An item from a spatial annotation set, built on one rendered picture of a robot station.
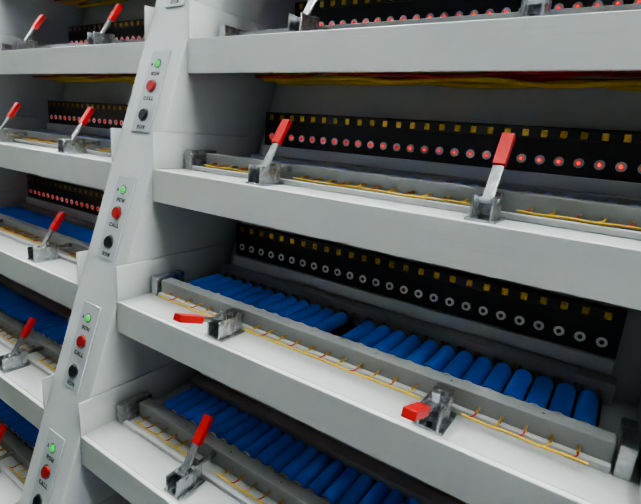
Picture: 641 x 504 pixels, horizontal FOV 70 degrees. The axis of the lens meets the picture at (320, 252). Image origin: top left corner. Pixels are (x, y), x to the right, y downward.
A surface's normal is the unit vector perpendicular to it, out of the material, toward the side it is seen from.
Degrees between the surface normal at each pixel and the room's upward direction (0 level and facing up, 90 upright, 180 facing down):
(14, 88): 90
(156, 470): 19
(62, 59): 109
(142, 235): 90
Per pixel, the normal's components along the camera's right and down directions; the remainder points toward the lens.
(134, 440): 0.07, -0.97
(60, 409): -0.51, -0.15
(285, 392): -0.56, 0.16
